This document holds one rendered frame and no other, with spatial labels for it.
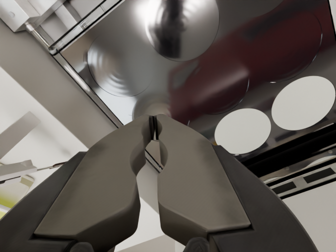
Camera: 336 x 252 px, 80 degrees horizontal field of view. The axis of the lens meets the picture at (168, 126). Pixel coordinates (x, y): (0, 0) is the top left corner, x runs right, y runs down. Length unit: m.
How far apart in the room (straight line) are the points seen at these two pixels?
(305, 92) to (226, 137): 0.15
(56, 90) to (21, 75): 0.05
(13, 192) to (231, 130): 0.37
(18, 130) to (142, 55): 0.19
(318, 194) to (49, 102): 0.44
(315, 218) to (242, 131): 0.17
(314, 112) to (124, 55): 0.33
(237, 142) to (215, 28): 0.21
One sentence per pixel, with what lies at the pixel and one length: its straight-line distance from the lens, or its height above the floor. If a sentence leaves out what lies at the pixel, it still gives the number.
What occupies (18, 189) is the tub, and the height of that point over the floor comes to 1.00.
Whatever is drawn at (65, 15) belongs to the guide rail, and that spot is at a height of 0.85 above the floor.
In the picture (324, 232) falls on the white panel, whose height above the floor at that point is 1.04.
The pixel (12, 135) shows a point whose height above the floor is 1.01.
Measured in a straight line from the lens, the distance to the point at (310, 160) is 0.45.
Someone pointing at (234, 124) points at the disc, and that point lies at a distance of 0.38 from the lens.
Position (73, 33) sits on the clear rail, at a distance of 0.34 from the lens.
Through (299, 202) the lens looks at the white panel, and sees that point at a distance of 0.42.
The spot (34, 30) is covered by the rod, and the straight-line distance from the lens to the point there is 0.37.
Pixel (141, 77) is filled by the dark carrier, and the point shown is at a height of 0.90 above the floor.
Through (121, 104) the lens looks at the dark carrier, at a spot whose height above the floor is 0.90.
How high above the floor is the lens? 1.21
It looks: 58 degrees down
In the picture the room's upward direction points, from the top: 179 degrees counter-clockwise
